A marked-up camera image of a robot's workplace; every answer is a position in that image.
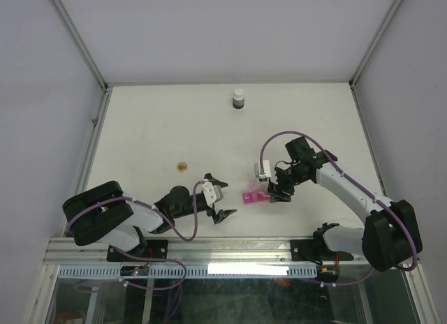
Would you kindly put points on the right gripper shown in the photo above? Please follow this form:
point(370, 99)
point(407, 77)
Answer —
point(275, 188)

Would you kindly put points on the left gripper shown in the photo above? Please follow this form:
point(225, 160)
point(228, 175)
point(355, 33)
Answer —
point(220, 214)

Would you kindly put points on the pink weekly pill organizer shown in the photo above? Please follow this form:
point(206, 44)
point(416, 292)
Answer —
point(250, 198)

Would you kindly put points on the gold bottle cap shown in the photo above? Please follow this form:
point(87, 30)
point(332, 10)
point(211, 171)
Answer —
point(182, 166)

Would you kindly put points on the clear bottle yellow pills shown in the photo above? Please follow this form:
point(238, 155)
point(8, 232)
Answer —
point(258, 186)

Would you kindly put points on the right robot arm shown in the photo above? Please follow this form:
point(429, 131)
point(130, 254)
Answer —
point(389, 234)

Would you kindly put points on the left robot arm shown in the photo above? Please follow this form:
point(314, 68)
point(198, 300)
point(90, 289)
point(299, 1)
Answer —
point(105, 214)

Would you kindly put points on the white cap dark bottle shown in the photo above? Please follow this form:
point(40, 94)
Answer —
point(238, 99)

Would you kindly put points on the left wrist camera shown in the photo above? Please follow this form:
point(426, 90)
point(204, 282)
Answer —
point(212, 194)

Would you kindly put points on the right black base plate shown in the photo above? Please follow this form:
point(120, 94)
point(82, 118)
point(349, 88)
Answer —
point(305, 250)

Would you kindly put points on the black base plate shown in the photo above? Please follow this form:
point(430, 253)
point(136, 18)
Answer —
point(305, 250)
point(157, 249)

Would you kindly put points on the aluminium mounting rail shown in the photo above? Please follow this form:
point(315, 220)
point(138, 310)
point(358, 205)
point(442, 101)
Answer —
point(203, 250)

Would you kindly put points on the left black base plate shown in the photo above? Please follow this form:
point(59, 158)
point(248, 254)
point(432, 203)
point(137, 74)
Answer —
point(157, 249)

